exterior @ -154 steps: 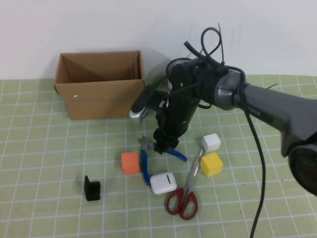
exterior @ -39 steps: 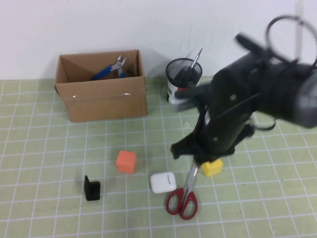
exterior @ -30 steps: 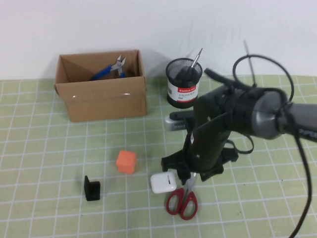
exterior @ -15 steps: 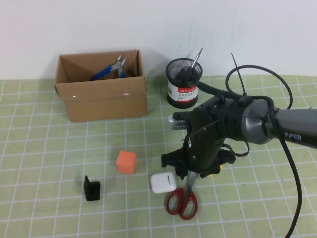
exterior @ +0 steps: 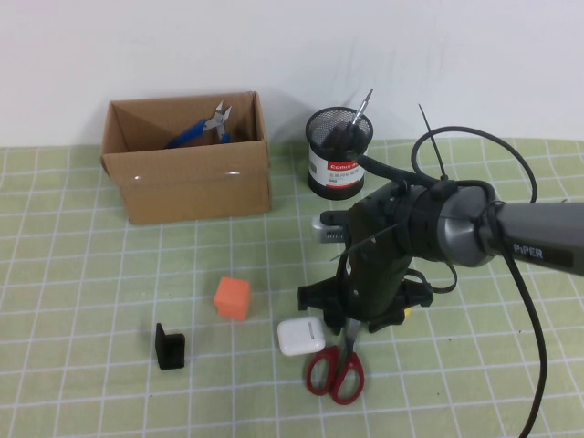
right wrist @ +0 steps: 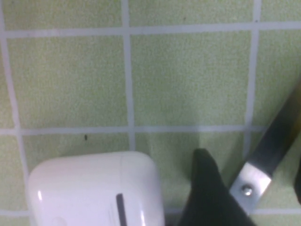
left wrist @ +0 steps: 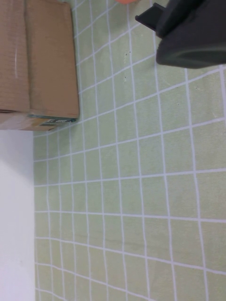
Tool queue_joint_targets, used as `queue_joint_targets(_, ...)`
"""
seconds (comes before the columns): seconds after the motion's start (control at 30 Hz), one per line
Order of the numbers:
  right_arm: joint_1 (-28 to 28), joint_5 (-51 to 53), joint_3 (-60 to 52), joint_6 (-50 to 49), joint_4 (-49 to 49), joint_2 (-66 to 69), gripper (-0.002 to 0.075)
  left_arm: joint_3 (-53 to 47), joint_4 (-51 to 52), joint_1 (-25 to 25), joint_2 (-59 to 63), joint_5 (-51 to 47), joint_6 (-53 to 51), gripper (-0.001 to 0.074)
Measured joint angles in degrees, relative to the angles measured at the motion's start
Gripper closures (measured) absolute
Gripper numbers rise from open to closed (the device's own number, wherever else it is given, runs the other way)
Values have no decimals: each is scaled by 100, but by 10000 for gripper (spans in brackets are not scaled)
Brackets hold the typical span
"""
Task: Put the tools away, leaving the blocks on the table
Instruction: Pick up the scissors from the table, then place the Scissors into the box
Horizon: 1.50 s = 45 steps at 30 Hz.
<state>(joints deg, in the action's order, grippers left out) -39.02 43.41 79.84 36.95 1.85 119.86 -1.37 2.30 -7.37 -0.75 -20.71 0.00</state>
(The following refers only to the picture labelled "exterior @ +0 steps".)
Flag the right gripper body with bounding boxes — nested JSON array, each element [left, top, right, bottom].
[[297, 185, 433, 333]]

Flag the red-handled scissors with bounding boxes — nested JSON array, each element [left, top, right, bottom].
[[304, 318, 366, 405]]

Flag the orange block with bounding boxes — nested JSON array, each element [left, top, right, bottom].
[[213, 276, 253, 322]]

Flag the black-handled screwdriver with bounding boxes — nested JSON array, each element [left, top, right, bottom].
[[324, 89, 375, 154]]

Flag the blue-handled cutting pliers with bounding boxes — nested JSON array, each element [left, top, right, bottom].
[[162, 100, 234, 151]]

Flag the white earbuds case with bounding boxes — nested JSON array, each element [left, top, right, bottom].
[[276, 317, 327, 357]]

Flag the black mesh pen holder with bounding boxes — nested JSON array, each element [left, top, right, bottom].
[[305, 107, 374, 201]]

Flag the brown cardboard box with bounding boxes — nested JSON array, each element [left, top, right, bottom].
[[99, 89, 274, 224]]

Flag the green checked tablecloth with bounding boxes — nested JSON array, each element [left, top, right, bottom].
[[0, 138, 584, 438]]

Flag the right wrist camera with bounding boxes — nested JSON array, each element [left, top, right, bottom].
[[311, 210, 353, 245]]

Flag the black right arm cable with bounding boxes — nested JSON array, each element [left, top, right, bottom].
[[359, 126, 548, 438]]

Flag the black L-shaped bracket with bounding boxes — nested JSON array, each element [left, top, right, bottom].
[[153, 321, 186, 370]]

